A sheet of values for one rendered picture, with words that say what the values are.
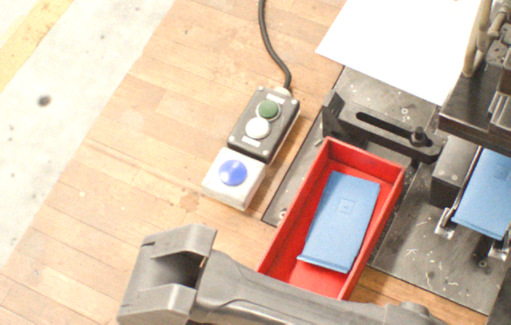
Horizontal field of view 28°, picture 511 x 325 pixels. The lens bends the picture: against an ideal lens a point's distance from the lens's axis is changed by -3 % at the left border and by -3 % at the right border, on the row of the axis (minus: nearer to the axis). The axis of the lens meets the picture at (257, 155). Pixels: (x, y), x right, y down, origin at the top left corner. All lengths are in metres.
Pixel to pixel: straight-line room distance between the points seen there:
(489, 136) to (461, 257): 0.24
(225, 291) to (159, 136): 0.60
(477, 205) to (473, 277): 0.11
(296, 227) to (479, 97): 0.34
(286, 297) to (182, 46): 0.72
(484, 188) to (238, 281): 0.51
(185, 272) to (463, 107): 0.42
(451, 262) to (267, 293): 0.51
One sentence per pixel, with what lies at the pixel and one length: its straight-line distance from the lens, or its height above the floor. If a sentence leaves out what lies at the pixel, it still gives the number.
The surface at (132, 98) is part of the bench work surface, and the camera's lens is 1.58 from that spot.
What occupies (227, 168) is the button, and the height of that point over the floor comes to 0.94.
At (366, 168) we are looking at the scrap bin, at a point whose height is 0.92.
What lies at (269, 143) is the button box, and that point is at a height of 0.93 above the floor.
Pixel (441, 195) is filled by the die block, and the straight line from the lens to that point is 1.44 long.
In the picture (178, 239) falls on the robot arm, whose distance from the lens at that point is 1.00.
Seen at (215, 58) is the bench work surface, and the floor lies 0.90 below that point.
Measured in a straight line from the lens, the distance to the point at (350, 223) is 1.45.
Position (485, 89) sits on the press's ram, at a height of 1.14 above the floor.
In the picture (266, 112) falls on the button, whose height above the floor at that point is 0.94.
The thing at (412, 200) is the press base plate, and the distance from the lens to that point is 1.48.
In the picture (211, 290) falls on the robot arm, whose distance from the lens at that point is 0.97.
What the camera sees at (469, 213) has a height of 0.99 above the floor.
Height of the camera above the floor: 2.22
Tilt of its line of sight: 61 degrees down
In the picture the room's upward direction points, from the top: 7 degrees counter-clockwise
